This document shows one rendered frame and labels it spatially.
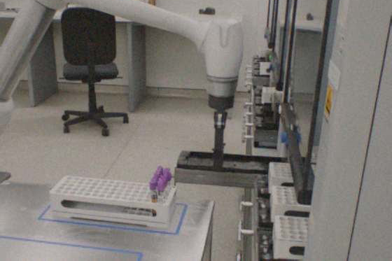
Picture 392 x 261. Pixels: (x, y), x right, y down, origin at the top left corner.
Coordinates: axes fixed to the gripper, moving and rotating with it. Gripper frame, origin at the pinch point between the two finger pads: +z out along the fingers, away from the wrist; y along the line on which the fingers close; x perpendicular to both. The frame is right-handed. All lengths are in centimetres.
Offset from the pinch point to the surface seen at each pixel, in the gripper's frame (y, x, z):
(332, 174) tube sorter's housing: -60, -21, -24
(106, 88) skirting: 355, 142, 77
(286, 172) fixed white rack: -12.1, -19.6, -2.3
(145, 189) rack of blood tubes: -31.1, 16.2, -3.4
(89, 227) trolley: -42, 28, 2
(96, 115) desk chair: 243, 118, 72
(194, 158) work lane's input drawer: 7.3, 7.9, 3.8
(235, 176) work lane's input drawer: -2.2, -5.7, 4.8
